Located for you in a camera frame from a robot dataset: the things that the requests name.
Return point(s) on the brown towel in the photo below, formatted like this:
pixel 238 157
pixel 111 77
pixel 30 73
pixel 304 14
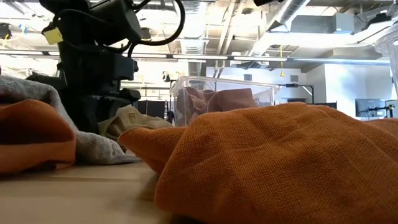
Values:
pixel 230 99

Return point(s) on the tan towel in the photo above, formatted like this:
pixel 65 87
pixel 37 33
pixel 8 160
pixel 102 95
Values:
pixel 133 119

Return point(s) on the clear plastic bin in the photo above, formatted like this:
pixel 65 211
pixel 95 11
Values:
pixel 186 84
pixel 393 53

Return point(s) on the slanted silver ceiling duct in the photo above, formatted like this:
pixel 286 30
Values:
pixel 289 11

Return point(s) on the round silver ceiling duct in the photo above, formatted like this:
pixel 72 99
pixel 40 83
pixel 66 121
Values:
pixel 194 31

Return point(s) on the black frame stand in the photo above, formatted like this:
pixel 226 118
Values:
pixel 298 85

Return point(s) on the square wall vent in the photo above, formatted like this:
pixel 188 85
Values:
pixel 294 78
pixel 247 77

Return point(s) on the gray towel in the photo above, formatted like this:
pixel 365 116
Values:
pixel 99 149

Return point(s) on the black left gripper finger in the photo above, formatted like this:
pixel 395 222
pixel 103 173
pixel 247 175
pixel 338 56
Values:
pixel 82 115
pixel 104 109

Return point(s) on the dark distant screen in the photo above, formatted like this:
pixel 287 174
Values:
pixel 150 109

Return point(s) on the long ceiling light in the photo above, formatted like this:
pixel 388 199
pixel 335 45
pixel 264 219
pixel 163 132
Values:
pixel 149 56
pixel 200 57
pixel 259 58

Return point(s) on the yellow tag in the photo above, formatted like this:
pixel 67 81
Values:
pixel 53 35

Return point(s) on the orange towel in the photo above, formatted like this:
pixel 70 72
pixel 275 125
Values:
pixel 264 161
pixel 31 124

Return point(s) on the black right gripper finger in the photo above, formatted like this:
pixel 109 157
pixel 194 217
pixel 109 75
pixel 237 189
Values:
pixel 267 2

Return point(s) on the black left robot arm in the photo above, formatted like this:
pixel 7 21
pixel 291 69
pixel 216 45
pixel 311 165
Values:
pixel 93 18

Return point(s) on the black hanging device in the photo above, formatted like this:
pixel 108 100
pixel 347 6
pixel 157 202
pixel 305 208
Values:
pixel 4 31

